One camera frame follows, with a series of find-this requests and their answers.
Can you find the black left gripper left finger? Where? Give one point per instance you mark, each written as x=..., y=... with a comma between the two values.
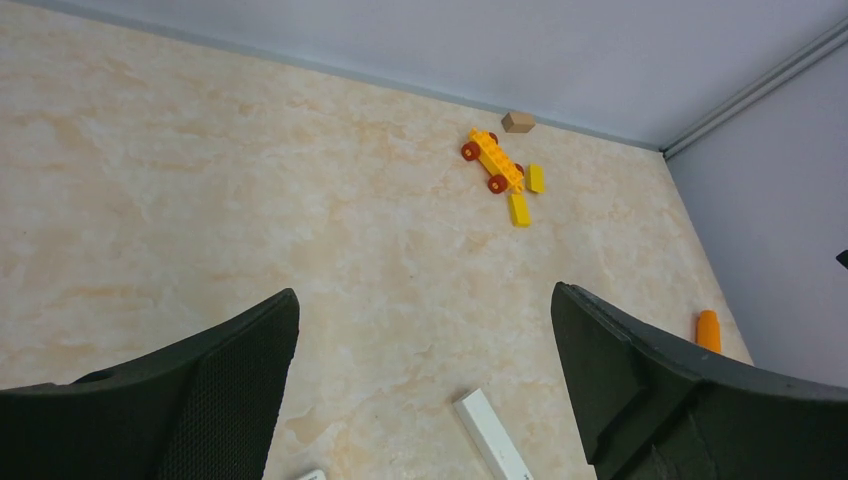
x=205, y=407

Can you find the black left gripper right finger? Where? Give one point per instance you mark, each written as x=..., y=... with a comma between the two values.
x=650, y=405

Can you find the white remote control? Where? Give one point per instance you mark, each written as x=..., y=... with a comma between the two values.
x=490, y=437

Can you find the white remote with buttons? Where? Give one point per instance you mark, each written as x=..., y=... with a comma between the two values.
x=315, y=474

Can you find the orange toy carrot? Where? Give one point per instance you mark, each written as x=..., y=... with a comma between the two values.
x=708, y=331

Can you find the yellow flat brick lower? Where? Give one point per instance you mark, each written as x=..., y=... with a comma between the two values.
x=519, y=212

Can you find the yellow flat brick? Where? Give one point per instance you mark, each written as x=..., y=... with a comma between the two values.
x=519, y=212
x=535, y=178

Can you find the yellow flat brick upper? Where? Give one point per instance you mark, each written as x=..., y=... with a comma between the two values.
x=535, y=178

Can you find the yellow toy brick car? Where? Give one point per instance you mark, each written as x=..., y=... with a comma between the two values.
x=504, y=175

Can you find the small wooden block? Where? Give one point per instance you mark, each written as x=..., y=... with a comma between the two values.
x=518, y=122

